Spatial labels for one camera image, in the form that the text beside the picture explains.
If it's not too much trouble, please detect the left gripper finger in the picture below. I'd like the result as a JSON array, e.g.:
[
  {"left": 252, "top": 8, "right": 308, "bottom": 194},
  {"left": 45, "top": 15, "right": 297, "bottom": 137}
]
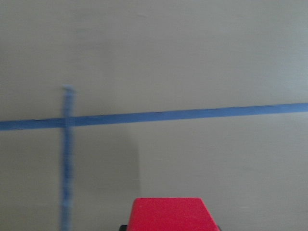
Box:
[{"left": 119, "top": 225, "right": 128, "bottom": 231}]

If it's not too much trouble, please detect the red wooden block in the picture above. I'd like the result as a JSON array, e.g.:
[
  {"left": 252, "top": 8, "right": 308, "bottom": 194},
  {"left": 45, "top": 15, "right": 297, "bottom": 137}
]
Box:
[{"left": 126, "top": 197, "right": 220, "bottom": 231}]

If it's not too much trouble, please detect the brown paper table cover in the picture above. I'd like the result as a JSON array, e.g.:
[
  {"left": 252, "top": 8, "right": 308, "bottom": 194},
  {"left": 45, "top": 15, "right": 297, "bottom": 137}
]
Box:
[{"left": 0, "top": 0, "right": 308, "bottom": 231}]

